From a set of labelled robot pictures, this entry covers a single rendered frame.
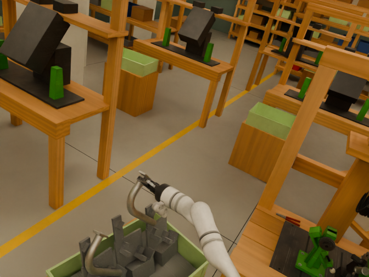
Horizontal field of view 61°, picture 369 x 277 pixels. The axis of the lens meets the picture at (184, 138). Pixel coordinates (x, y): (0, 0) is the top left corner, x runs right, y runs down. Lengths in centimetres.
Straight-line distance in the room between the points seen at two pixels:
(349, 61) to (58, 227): 247
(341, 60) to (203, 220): 111
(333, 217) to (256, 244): 51
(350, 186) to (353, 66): 67
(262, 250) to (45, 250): 169
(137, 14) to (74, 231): 492
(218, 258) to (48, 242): 206
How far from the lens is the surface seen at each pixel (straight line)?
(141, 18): 680
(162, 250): 165
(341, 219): 213
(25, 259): 279
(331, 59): 178
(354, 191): 202
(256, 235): 197
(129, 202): 128
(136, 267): 157
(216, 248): 100
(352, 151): 178
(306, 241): 208
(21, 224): 303
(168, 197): 115
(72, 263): 158
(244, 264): 177
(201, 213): 105
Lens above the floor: 218
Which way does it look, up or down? 30 degrees down
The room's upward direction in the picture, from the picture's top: 14 degrees clockwise
